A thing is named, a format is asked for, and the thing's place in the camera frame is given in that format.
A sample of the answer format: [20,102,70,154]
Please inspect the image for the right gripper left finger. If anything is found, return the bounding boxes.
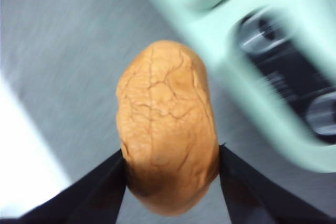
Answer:
[15,149,129,224]

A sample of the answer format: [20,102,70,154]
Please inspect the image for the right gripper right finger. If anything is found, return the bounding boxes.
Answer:
[219,142,336,224]

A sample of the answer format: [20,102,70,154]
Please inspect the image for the brown potato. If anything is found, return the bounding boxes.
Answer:
[115,39,220,217]

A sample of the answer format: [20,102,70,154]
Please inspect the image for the silver control knob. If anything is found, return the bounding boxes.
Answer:
[307,94,336,138]
[240,18,288,51]

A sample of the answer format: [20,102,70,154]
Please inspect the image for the mint green breakfast machine base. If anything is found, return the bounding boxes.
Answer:
[125,0,336,174]

